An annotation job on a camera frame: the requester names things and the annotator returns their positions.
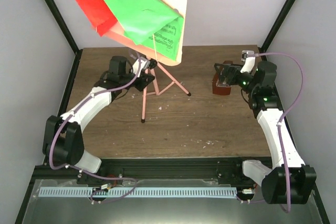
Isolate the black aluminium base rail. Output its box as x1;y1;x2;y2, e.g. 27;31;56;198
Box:
30;157;271;187

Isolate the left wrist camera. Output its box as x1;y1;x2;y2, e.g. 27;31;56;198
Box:
132;57;158;74

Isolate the white slotted cable duct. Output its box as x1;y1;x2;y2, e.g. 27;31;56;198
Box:
38;187;237;199

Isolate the green sheet music paper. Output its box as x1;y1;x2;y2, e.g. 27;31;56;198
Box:
103;0;187;66

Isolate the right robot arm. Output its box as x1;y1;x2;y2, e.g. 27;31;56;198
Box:
214;61;317;206

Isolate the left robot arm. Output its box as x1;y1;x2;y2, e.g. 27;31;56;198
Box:
43;56;157;184

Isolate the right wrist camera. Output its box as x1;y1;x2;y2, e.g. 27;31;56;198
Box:
240;50;256;73

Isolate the clear plastic metronome cover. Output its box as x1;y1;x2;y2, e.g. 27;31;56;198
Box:
215;78;231;88

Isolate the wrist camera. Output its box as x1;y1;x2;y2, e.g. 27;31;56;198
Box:
240;50;256;73
132;57;158;74

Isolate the reddish-brown wooden metronome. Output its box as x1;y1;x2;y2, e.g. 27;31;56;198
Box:
212;60;233;96

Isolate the pink music stand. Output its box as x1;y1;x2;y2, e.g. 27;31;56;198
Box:
107;0;192;124

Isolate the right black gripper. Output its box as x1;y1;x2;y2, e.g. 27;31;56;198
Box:
215;63;258;94

